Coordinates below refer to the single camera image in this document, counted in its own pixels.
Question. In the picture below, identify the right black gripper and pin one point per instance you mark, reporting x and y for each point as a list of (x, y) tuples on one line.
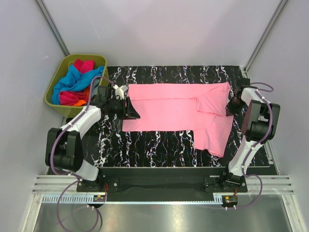
[(230, 107)]

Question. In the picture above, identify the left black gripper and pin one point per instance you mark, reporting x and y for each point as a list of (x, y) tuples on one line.
[(128, 111)]

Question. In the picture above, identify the light pink t-shirt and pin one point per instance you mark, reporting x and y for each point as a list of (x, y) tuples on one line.
[(177, 107)]

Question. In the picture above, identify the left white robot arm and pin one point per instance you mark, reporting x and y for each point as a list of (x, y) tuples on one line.
[(64, 150)]

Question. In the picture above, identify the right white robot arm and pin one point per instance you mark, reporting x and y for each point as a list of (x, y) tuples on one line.
[(258, 127)]

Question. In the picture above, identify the grey t-shirt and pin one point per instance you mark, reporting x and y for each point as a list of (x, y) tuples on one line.
[(95, 86)]

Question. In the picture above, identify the orange t-shirt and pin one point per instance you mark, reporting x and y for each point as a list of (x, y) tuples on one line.
[(81, 98)]

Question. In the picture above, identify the blue t-shirt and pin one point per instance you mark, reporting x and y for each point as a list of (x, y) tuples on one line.
[(74, 81)]

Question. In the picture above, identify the magenta t-shirt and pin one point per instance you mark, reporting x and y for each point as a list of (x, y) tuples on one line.
[(66, 97)]

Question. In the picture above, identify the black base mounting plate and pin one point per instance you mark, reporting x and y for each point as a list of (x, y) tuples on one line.
[(174, 195)]

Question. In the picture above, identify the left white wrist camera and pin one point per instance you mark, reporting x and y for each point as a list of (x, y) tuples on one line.
[(120, 91)]

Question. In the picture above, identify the aluminium frame rail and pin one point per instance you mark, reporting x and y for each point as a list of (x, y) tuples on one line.
[(269, 184)]

